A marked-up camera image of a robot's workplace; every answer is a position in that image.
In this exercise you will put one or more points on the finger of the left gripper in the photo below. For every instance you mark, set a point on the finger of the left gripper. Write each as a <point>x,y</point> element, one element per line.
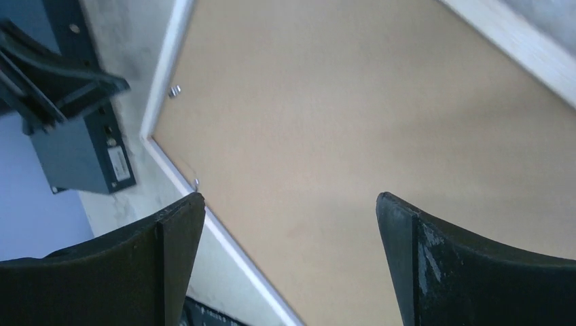
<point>45,88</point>

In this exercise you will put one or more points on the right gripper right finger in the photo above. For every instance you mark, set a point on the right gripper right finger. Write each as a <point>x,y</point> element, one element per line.
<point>443,274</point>

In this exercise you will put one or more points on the black flat box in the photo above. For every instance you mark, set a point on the black flat box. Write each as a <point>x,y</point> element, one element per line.
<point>88,153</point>

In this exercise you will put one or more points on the brown frame backing board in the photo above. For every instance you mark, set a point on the brown frame backing board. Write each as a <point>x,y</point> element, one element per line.
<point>360,135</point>

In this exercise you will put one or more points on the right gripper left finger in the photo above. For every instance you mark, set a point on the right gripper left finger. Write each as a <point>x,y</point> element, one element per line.
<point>135,275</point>

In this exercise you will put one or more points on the wooden picture frame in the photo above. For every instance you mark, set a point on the wooden picture frame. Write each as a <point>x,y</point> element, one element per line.
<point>171,135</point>

